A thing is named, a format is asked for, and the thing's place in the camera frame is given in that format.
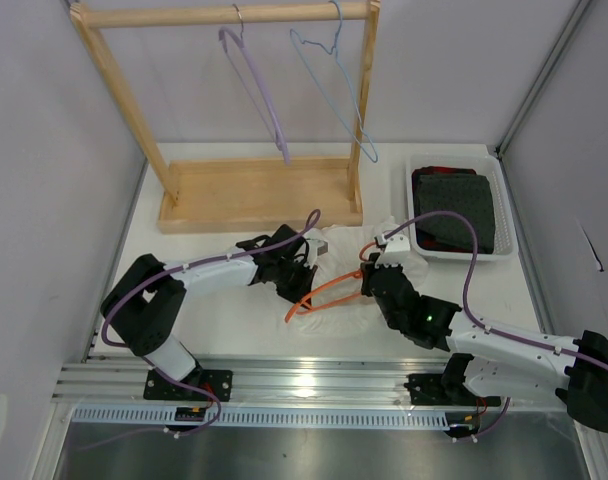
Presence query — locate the white slotted cable duct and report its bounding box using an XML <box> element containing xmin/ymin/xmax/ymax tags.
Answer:
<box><xmin>71</xmin><ymin>404</ymin><xmax>449</xmax><ymax>431</ymax></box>

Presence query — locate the wooden clothes rack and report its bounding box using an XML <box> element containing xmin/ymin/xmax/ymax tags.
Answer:
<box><xmin>69</xmin><ymin>1</ymin><xmax>380</xmax><ymax>234</ymax></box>

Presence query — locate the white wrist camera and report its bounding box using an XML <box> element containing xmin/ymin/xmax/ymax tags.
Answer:
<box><xmin>304</xmin><ymin>238</ymin><xmax>328</xmax><ymax>267</ymax></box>
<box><xmin>374</xmin><ymin>234</ymin><xmax>411</xmax><ymax>267</ymax></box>

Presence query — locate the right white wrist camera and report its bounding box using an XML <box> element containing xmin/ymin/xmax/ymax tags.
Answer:
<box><xmin>374</xmin><ymin>234</ymin><xmax>411</xmax><ymax>267</ymax></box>

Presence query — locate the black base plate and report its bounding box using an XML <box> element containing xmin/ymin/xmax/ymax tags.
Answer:
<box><xmin>143</xmin><ymin>369</ymin><xmax>234</xmax><ymax>402</ymax></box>
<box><xmin>403</xmin><ymin>373</ymin><xmax>479</xmax><ymax>407</ymax></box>

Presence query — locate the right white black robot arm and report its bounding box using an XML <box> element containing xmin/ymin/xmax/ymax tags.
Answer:
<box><xmin>360</xmin><ymin>262</ymin><xmax>608</xmax><ymax>434</ymax></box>

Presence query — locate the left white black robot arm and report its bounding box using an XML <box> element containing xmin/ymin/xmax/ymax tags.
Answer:
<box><xmin>100</xmin><ymin>224</ymin><xmax>326</xmax><ymax>400</ymax></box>

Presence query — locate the orange plastic hanger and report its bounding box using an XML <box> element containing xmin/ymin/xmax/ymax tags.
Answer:
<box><xmin>284</xmin><ymin>268</ymin><xmax>365</xmax><ymax>324</ymax></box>

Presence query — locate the aluminium mounting rail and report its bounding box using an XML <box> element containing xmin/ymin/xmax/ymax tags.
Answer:
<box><xmin>51</xmin><ymin>353</ymin><xmax>598</xmax><ymax>414</ymax></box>

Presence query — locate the white plastic basket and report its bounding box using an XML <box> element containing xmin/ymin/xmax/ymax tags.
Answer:
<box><xmin>406</xmin><ymin>154</ymin><xmax>518</xmax><ymax>262</ymax></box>

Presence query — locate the purple plastic hanger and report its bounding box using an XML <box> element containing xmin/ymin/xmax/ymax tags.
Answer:
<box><xmin>218</xmin><ymin>4</ymin><xmax>291</xmax><ymax>165</ymax></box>

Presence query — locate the dark dotted folded garment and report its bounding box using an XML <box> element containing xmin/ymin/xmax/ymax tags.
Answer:
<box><xmin>411</xmin><ymin>166</ymin><xmax>496</xmax><ymax>254</ymax></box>

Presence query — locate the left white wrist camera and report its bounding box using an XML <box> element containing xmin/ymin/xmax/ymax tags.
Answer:
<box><xmin>304</xmin><ymin>238</ymin><xmax>328</xmax><ymax>267</ymax></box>

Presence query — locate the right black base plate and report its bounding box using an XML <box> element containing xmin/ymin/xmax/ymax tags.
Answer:
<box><xmin>403</xmin><ymin>373</ymin><xmax>479</xmax><ymax>407</ymax></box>

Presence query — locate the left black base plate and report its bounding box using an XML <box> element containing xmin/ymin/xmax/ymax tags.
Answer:
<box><xmin>143</xmin><ymin>369</ymin><xmax>234</xmax><ymax>402</ymax></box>

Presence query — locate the white pleated skirt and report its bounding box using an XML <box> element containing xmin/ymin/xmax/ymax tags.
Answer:
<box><xmin>283</xmin><ymin>215</ymin><xmax>430</xmax><ymax>341</ymax></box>

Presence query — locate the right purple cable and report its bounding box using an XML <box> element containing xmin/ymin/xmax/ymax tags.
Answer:
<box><xmin>378</xmin><ymin>209</ymin><xmax>608</xmax><ymax>444</ymax></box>

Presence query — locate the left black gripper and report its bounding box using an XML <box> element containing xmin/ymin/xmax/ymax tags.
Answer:
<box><xmin>273</xmin><ymin>258</ymin><xmax>317</xmax><ymax>310</ymax></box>

